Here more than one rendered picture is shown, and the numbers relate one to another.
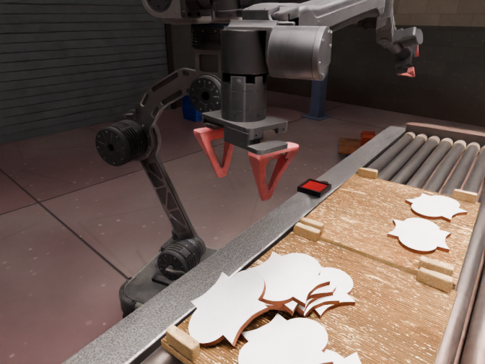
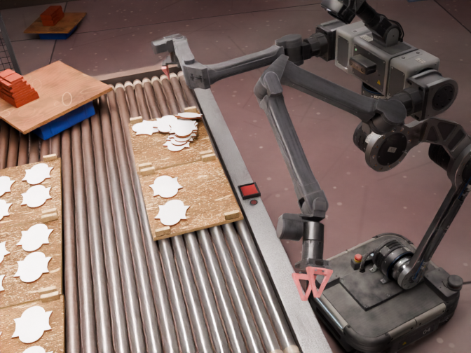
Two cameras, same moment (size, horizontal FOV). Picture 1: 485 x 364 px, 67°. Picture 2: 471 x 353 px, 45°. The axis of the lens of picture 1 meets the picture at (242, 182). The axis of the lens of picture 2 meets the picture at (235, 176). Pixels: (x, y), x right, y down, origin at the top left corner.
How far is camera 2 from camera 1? 2.84 m
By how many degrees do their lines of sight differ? 103
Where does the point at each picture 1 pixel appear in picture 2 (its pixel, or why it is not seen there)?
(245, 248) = (224, 143)
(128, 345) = (207, 108)
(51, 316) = not seen: hidden behind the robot
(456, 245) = (148, 193)
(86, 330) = not seen: hidden behind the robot
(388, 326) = (149, 148)
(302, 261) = (183, 132)
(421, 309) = (144, 158)
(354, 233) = (191, 171)
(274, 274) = (186, 124)
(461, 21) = not seen: outside the picture
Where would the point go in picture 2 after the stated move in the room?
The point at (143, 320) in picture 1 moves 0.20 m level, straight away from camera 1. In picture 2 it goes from (214, 113) to (252, 117)
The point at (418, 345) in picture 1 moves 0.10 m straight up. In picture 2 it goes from (138, 148) to (134, 130)
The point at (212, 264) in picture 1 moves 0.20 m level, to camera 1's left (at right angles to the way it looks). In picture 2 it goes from (224, 132) to (250, 113)
